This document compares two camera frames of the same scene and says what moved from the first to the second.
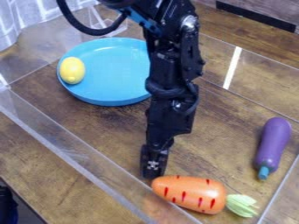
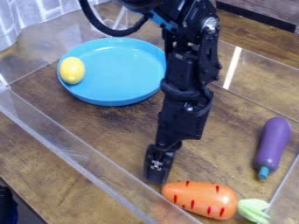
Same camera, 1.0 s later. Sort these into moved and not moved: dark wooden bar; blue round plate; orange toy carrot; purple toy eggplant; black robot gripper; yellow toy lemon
Moved: orange toy carrot; black robot gripper
Not moved: blue round plate; yellow toy lemon; dark wooden bar; purple toy eggplant
